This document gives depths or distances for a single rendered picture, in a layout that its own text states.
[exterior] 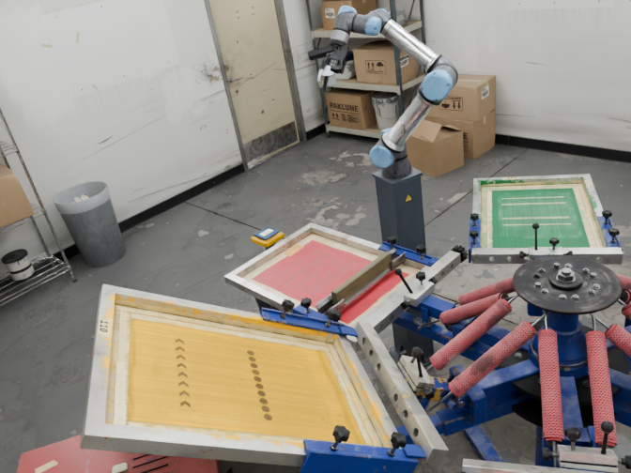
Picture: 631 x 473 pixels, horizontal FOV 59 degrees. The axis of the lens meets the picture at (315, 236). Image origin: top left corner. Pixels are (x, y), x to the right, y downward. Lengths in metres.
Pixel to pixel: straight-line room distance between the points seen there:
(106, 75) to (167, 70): 0.63
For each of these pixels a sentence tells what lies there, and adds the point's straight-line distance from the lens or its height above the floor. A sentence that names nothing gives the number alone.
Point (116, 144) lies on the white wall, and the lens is 5.71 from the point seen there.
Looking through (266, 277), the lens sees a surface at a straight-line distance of 2.65.
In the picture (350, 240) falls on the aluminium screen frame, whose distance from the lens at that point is 2.74.
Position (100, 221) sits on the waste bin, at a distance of 5.17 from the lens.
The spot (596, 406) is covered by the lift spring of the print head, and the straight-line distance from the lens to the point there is 1.69.
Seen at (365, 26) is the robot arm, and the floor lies 1.94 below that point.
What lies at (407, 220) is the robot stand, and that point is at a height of 0.97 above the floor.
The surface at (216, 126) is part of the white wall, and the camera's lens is 6.27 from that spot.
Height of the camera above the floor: 2.35
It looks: 29 degrees down
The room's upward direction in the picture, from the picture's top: 10 degrees counter-clockwise
